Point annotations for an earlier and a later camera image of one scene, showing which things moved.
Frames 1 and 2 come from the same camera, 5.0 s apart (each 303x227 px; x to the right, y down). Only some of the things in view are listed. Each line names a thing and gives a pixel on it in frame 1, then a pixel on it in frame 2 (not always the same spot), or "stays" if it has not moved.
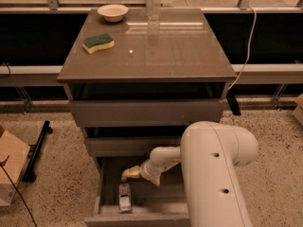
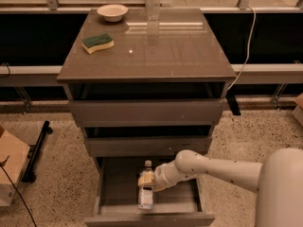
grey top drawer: [144, 113] stays
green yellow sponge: [92, 43] stays
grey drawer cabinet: [135, 85] stays
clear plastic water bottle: [124, 196] to [146, 194]
